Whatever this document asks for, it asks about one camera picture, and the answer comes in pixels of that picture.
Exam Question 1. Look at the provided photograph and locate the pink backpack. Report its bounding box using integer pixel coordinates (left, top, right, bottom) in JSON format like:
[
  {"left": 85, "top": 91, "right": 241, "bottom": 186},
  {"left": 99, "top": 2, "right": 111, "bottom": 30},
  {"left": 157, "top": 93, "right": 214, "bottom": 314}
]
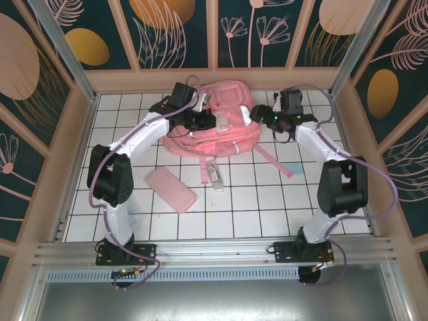
[{"left": 162, "top": 79, "right": 295, "bottom": 185}]

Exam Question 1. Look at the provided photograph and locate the clear stationery pack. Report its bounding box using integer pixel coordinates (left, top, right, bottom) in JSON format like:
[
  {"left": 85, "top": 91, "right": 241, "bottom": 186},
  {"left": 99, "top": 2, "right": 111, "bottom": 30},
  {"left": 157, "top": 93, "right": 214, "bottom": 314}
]
[{"left": 205, "top": 159, "right": 225, "bottom": 193}]

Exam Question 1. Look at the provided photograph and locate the pink pencil case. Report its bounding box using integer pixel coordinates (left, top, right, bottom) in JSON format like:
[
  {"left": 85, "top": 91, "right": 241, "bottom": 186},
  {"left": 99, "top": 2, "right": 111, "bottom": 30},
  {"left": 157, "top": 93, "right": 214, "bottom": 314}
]
[{"left": 145, "top": 166, "right": 197, "bottom": 214}]

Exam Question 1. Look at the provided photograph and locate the clear plastic folder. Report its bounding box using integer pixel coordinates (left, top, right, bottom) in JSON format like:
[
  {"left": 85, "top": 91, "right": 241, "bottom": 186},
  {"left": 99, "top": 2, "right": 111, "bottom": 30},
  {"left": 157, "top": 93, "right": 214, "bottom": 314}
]
[{"left": 126, "top": 197, "right": 147, "bottom": 232}]

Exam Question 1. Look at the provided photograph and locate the light blue paper note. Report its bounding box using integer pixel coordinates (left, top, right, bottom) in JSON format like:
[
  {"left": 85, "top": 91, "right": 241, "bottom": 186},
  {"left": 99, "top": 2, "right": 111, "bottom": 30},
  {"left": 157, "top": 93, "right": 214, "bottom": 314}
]
[{"left": 280, "top": 163, "right": 306, "bottom": 175}]

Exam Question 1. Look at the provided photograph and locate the small circuit board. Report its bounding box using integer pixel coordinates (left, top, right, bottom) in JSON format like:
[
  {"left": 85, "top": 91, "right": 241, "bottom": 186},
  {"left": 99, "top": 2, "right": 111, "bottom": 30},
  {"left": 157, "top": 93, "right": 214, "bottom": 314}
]
[{"left": 112, "top": 268, "right": 143, "bottom": 279}]

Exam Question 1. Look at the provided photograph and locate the grey metal sheet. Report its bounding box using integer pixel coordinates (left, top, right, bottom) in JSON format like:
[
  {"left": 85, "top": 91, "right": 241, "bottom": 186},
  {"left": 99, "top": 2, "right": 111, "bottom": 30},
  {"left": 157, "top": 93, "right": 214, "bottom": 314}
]
[{"left": 19, "top": 282, "right": 412, "bottom": 321}]

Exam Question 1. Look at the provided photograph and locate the aluminium corner post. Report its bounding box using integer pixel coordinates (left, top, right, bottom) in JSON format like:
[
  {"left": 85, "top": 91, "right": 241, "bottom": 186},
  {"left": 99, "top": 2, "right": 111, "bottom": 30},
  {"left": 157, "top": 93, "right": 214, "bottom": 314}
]
[
  {"left": 329, "top": 0, "right": 392, "bottom": 98},
  {"left": 28, "top": 0, "right": 98, "bottom": 103}
]

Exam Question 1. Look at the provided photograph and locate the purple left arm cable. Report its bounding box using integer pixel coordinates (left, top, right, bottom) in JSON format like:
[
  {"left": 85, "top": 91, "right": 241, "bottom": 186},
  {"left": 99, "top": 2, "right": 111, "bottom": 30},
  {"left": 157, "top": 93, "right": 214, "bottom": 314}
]
[{"left": 88, "top": 75, "right": 203, "bottom": 292}]

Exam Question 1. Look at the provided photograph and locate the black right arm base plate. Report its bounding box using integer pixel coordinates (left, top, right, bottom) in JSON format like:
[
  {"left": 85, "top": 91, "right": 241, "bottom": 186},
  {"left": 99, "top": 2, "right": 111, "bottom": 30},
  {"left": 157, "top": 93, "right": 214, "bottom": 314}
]
[{"left": 273, "top": 240, "right": 335, "bottom": 265}]

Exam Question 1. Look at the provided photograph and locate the aluminium mounting rail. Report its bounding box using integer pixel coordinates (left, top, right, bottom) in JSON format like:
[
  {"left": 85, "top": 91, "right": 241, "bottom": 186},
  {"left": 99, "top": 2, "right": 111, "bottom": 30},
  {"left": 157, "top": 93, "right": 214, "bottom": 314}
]
[{"left": 31, "top": 237, "right": 399, "bottom": 268}]

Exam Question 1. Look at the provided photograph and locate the aluminium side rail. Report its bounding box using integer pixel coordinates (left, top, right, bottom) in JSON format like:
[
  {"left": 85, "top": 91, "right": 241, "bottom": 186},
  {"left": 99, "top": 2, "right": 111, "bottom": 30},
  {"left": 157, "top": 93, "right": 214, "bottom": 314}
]
[
  {"left": 49, "top": 95, "right": 100, "bottom": 243},
  {"left": 329, "top": 95, "right": 381, "bottom": 237}
]

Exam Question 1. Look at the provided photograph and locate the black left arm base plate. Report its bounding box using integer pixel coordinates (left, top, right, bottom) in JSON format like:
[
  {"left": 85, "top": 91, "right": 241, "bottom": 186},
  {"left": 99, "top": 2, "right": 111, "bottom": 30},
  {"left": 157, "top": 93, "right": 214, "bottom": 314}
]
[{"left": 96, "top": 243, "right": 158, "bottom": 267}]

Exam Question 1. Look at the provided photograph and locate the slotted grey cable tray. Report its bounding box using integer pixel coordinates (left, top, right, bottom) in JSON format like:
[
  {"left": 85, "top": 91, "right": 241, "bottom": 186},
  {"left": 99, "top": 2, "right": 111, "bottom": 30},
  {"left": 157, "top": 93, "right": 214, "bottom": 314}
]
[{"left": 46, "top": 267, "right": 300, "bottom": 282}]

